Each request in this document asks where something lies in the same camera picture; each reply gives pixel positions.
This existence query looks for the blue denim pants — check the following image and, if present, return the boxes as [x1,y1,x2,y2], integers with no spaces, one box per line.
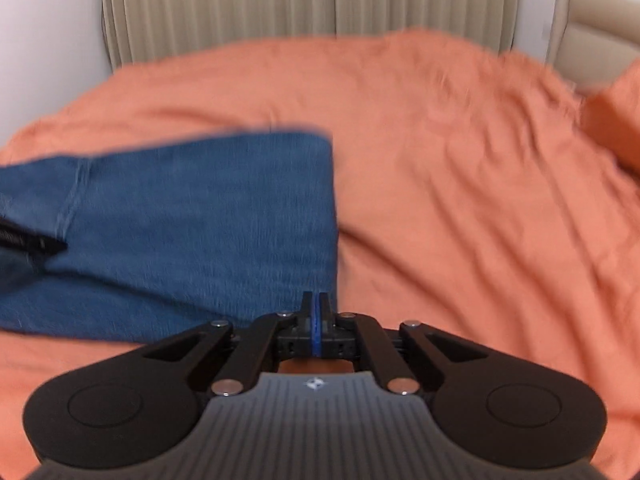
[0,129,342,347]

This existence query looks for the orange pillow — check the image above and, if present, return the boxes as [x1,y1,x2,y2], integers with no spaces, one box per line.
[581,57,640,181]

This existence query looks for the orange bed sheet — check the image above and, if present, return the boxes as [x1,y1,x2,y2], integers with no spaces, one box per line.
[0,30,640,480]

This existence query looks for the beige padded headboard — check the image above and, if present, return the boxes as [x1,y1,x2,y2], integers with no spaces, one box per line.
[545,0,640,94]

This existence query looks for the beige pleated curtain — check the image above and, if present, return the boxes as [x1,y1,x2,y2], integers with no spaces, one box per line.
[98,0,338,72]
[332,0,523,54]

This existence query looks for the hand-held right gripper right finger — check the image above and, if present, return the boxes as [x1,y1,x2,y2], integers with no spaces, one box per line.
[319,291,489,394]

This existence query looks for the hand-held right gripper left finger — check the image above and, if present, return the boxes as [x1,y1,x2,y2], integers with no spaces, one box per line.
[142,291,317,397]

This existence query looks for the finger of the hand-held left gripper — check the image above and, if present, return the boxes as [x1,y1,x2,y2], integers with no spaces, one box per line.
[0,216,69,262]

